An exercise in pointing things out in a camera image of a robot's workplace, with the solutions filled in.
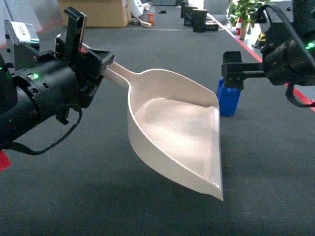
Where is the potted green plant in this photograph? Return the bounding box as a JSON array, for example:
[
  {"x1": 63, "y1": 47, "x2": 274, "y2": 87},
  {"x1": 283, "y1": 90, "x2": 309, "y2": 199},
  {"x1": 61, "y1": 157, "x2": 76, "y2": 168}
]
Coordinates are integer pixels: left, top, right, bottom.
[{"x1": 228, "y1": 0, "x2": 268, "y2": 40}]

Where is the black box near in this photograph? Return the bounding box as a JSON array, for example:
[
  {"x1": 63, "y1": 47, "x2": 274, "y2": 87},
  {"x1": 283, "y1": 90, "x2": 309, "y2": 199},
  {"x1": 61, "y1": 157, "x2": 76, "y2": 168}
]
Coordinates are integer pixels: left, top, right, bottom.
[{"x1": 192, "y1": 9, "x2": 208, "y2": 33}]

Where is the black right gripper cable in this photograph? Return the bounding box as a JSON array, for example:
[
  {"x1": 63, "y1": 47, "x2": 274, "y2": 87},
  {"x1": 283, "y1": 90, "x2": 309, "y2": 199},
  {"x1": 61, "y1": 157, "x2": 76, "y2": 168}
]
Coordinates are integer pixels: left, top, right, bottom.
[{"x1": 285, "y1": 83, "x2": 315, "y2": 108}]

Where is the blue plastic part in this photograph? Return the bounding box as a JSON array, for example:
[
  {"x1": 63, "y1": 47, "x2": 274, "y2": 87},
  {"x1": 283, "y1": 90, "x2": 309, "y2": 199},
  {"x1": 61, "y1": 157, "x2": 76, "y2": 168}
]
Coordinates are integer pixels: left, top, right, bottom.
[{"x1": 216, "y1": 78, "x2": 241, "y2": 116}]

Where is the yellow black traffic cone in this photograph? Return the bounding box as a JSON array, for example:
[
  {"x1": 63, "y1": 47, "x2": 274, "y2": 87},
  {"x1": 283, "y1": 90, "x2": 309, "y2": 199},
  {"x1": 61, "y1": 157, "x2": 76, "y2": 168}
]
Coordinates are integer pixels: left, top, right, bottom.
[{"x1": 252, "y1": 32, "x2": 266, "y2": 49}]

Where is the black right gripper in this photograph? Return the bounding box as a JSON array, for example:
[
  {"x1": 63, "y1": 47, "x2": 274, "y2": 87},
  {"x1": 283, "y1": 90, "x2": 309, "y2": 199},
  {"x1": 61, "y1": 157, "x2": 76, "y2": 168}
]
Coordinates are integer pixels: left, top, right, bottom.
[{"x1": 221, "y1": 2, "x2": 315, "y2": 90}]

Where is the large cardboard box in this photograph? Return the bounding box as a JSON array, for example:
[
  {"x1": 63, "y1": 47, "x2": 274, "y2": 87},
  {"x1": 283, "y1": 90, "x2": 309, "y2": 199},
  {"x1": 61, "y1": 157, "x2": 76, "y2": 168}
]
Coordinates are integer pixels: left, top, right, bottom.
[{"x1": 58, "y1": 0, "x2": 131, "y2": 28}]

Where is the wooden brush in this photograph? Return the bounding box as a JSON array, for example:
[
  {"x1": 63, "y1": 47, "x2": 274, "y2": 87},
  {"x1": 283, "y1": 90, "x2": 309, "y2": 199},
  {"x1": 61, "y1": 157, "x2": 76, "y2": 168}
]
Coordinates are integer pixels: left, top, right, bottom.
[{"x1": 136, "y1": 17, "x2": 152, "y2": 28}]

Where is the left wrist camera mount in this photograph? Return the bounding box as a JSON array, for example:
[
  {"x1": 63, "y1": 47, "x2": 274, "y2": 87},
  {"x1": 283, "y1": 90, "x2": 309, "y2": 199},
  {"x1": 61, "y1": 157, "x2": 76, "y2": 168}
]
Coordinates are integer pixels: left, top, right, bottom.
[{"x1": 4, "y1": 20, "x2": 40, "y2": 70}]

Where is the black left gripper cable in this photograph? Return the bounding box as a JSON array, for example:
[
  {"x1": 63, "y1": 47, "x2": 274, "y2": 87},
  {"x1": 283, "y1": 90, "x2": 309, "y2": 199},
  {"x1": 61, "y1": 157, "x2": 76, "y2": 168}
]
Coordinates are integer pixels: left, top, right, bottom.
[{"x1": 4, "y1": 103, "x2": 84, "y2": 156}]

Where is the orange bottle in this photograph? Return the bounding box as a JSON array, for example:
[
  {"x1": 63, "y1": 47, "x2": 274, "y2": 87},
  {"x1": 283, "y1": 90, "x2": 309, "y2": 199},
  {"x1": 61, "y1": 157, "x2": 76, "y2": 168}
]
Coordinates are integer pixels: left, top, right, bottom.
[{"x1": 148, "y1": 12, "x2": 154, "y2": 26}]

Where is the beige plastic dustpan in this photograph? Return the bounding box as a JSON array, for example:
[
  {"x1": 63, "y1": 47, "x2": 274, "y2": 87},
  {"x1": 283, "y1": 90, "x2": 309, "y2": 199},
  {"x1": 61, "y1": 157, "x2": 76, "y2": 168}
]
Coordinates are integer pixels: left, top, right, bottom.
[{"x1": 103, "y1": 63, "x2": 223, "y2": 200}]

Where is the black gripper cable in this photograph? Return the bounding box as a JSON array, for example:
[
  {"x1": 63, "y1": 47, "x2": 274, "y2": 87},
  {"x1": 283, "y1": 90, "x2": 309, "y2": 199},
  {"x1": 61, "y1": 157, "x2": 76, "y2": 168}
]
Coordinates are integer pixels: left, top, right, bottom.
[
  {"x1": 4, "y1": 103, "x2": 84, "y2": 156},
  {"x1": 285, "y1": 83, "x2": 315, "y2": 108}
]

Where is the red white traffic cone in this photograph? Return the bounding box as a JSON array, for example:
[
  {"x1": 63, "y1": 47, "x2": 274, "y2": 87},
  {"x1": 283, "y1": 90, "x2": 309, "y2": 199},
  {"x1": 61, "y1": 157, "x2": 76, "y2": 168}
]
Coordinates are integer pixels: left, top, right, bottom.
[{"x1": 235, "y1": 17, "x2": 242, "y2": 38}]

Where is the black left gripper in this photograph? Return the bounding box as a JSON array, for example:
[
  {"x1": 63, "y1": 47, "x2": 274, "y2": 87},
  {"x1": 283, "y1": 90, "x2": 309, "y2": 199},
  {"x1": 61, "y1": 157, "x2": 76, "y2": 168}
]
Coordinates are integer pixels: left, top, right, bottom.
[{"x1": 13, "y1": 6, "x2": 115, "y2": 125}]

